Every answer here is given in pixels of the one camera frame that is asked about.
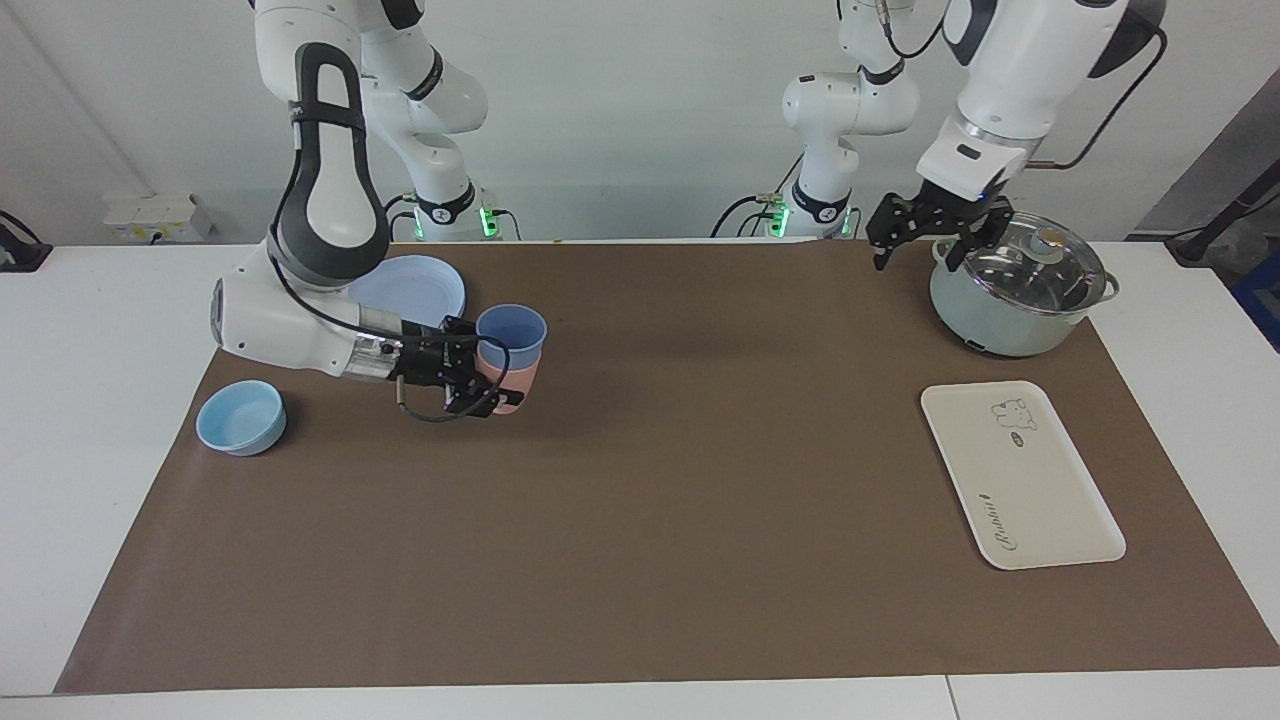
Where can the pale blue round plate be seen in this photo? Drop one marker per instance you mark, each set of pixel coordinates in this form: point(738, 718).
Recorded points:
point(420, 290)

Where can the black stand base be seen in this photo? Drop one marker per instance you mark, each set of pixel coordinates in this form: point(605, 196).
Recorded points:
point(1210, 235)

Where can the cream tray with rabbit print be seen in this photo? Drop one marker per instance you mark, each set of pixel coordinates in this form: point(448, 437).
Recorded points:
point(1020, 480)

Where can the pink plastic cup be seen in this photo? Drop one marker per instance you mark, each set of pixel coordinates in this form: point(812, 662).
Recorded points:
point(518, 385)

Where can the blue plastic cup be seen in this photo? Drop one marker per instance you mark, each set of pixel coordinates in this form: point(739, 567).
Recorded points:
point(512, 335)

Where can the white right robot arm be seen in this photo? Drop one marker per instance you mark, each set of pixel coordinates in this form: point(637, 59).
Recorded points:
point(330, 200)

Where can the white power strip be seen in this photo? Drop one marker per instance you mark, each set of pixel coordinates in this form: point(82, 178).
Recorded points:
point(155, 218)

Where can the steel pot with glass lid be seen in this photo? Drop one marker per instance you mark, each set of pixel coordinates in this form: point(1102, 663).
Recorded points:
point(1000, 325)

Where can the light blue bowl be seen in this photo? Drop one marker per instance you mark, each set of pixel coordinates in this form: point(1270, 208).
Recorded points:
point(240, 420)

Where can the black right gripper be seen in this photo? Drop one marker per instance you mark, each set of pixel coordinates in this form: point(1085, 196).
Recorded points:
point(425, 358)

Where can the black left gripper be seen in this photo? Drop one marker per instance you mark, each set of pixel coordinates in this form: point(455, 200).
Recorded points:
point(955, 212)

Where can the glass pot lid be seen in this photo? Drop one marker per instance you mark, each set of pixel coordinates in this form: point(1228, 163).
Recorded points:
point(1040, 265)

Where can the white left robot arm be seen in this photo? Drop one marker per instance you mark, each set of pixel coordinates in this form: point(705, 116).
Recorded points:
point(1010, 80)

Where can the brown paper table mat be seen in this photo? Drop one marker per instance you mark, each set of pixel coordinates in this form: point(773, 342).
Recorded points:
point(650, 500)

